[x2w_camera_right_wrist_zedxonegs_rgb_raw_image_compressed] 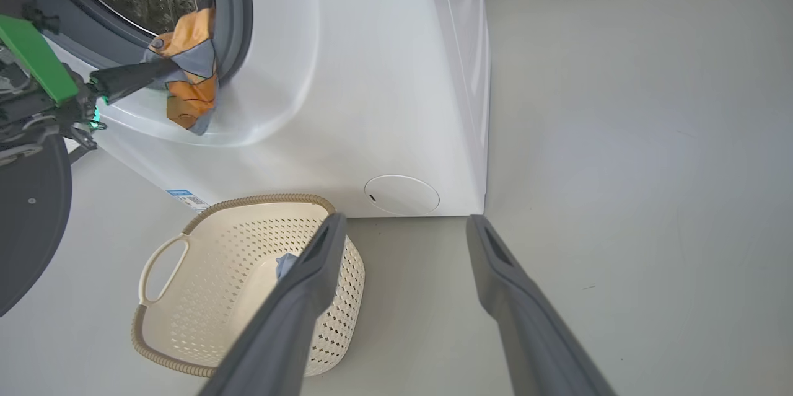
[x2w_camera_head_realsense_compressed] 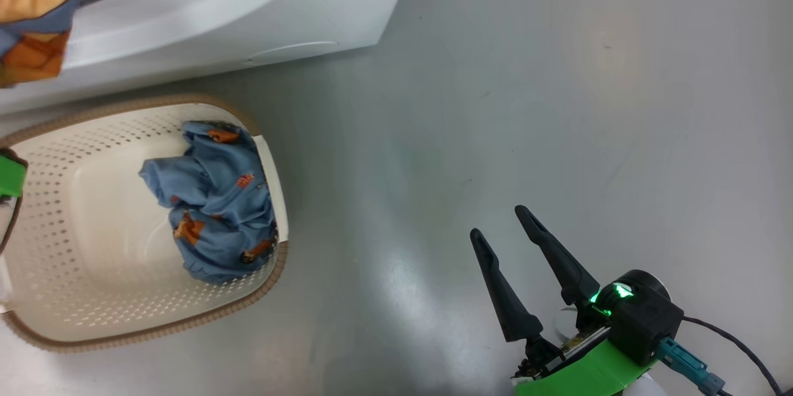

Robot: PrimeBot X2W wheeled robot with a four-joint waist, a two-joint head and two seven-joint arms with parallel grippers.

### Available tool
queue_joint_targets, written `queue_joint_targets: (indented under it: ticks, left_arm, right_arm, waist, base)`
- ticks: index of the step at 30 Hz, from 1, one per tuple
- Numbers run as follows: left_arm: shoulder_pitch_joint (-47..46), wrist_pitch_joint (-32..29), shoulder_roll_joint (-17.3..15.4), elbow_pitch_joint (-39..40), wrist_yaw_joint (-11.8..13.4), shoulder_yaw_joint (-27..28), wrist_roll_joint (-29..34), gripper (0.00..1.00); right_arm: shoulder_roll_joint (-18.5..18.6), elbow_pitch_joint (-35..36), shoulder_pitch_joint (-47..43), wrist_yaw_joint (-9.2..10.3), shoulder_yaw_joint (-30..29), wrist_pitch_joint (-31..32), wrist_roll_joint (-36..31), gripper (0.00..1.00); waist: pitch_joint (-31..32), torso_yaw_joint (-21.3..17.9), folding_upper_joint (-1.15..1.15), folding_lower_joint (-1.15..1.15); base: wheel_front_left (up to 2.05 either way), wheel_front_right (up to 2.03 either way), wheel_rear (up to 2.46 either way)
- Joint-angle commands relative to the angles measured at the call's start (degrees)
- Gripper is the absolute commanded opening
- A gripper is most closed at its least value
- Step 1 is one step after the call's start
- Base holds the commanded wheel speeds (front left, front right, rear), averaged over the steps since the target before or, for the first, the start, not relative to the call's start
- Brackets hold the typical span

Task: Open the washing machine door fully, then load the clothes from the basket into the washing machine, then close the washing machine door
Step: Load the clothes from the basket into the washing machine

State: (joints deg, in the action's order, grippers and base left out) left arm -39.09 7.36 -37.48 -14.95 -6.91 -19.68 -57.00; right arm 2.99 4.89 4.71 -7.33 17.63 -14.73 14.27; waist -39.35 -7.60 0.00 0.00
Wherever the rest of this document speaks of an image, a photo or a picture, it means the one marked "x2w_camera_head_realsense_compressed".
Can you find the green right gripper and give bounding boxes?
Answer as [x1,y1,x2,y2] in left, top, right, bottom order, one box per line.
[470,205,659,396]

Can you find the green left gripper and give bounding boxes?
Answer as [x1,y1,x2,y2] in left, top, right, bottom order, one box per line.
[0,148,28,198]

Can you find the round white filter cover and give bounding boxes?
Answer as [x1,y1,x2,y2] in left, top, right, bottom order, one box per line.
[245,41,340,66]

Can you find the black cable with teal connector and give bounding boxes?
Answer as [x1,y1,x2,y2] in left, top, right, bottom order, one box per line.
[657,315,791,396]

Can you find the cream perforated laundry basket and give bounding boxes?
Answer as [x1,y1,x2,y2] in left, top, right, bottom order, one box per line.
[0,94,290,353]

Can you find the blue garment with orange print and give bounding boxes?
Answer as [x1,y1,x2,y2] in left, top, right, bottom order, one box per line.
[139,121,278,286]

